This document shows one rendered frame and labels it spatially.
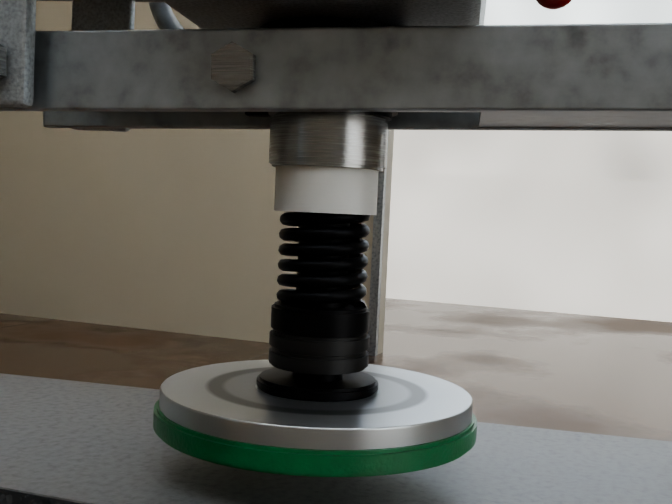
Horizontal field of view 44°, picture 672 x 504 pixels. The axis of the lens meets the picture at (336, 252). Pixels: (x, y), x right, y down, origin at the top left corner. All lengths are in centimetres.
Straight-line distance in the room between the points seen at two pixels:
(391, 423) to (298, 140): 19
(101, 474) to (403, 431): 21
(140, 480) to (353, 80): 29
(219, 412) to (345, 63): 22
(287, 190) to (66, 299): 643
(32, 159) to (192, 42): 662
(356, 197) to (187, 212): 578
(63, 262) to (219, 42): 645
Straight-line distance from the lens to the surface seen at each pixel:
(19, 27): 56
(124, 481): 57
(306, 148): 54
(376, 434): 49
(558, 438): 73
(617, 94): 52
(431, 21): 54
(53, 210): 701
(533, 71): 51
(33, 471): 60
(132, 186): 657
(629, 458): 70
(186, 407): 52
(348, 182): 54
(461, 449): 54
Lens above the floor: 99
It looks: 3 degrees down
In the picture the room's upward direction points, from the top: 3 degrees clockwise
